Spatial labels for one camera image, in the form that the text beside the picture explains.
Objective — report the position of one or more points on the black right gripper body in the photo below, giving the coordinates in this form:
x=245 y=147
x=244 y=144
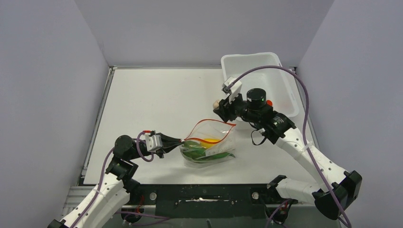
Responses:
x=238 y=108

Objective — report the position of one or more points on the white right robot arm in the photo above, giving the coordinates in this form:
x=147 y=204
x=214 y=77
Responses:
x=334 y=188

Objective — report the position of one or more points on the green leafy vegetable toy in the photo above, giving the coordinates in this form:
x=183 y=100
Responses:
x=190 y=148

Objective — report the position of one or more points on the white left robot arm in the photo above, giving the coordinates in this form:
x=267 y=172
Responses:
x=116 y=185

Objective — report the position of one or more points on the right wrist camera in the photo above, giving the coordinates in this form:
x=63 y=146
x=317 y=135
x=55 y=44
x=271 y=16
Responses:
x=231 y=87

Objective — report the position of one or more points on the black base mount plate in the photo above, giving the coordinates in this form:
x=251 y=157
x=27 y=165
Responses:
x=206 y=201

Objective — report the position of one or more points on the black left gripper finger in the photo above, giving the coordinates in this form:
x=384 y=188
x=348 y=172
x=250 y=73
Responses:
x=167 y=147
x=167 y=140

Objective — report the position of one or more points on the white plastic bin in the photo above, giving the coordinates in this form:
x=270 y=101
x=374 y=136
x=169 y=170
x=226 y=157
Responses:
x=275 y=82

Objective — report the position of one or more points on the green chili pepper toy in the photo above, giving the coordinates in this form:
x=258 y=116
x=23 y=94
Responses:
x=212 y=157

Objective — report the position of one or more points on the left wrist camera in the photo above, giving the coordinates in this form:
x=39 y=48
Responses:
x=153 y=142

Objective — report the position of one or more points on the aluminium table frame rail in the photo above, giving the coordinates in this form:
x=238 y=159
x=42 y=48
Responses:
x=323 y=201

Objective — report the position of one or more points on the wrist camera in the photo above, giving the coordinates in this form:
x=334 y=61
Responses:
x=153 y=142
x=231 y=87

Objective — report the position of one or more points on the clear orange zip bag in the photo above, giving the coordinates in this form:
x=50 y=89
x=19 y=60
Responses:
x=212 y=128

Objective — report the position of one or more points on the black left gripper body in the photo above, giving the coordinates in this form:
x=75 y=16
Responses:
x=141 y=147

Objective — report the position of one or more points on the yellow corn toy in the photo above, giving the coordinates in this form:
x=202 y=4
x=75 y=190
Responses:
x=209 y=142

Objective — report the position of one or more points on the beige garlic bulb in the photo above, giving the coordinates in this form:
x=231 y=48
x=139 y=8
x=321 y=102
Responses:
x=216 y=104

